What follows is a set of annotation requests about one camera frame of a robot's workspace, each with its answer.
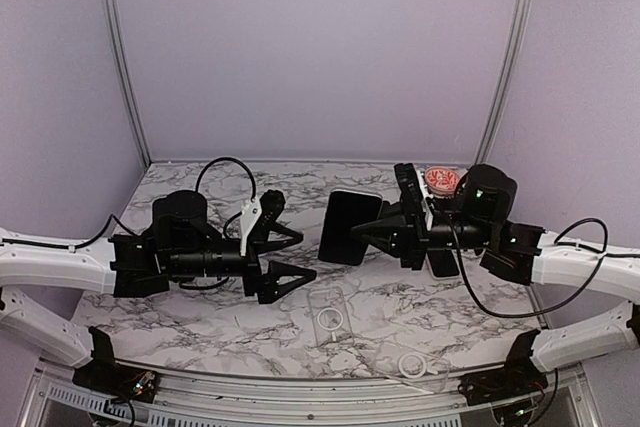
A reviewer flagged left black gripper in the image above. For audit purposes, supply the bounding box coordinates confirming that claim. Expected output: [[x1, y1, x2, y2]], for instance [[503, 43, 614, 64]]
[[168, 224, 318, 305]]

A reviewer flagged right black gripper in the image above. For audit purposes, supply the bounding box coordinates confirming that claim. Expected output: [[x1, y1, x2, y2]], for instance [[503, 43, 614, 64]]
[[350, 194, 495, 272]]

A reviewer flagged black smartphone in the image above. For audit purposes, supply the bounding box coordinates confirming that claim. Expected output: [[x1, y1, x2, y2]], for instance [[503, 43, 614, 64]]
[[318, 189, 383, 266], [427, 250, 460, 279]]

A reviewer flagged clear magsafe phone case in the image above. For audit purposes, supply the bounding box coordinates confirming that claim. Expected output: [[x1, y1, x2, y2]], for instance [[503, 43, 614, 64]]
[[367, 340, 451, 394]]

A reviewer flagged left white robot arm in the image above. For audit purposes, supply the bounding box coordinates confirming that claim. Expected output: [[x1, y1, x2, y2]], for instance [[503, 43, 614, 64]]
[[1, 190, 317, 392]]

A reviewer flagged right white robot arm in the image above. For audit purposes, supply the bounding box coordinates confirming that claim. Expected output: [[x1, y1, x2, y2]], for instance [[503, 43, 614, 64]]
[[350, 164, 639, 395]]

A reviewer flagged red patterned bowl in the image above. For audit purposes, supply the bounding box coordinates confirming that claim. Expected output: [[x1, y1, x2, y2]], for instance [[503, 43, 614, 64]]
[[424, 167, 460, 196]]

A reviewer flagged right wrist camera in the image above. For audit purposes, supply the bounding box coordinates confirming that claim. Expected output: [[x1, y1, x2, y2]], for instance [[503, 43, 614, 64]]
[[394, 163, 433, 231]]

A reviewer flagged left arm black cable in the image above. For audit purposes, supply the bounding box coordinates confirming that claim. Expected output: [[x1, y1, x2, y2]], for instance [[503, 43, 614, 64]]
[[69, 155, 259, 293]]

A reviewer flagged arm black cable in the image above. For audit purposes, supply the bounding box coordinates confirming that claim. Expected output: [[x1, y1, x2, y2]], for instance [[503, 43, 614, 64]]
[[447, 218, 611, 319], [69, 155, 259, 293]]

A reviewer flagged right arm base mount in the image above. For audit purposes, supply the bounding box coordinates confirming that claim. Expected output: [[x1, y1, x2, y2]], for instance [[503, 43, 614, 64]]
[[458, 329, 549, 406]]

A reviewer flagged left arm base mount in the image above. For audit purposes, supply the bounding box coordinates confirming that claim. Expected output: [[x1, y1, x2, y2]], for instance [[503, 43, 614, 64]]
[[72, 327, 159, 404]]

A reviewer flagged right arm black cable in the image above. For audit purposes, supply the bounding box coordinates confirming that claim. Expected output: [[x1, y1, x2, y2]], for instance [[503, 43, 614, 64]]
[[447, 218, 611, 319]]

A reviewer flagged front aluminium rail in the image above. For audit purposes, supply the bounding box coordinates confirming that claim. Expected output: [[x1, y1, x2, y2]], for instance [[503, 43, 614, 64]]
[[17, 361, 602, 426]]

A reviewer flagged right aluminium frame post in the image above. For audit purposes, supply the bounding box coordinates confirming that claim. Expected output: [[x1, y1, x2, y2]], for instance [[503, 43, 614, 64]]
[[473, 0, 532, 164]]

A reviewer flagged aluminium frame post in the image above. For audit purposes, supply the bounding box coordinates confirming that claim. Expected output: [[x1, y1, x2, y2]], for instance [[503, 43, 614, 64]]
[[103, 0, 152, 170], [473, 0, 532, 164]]

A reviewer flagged left aluminium frame post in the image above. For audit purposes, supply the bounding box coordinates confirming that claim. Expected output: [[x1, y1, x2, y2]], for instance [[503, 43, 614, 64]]
[[103, 0, 152, 170]]

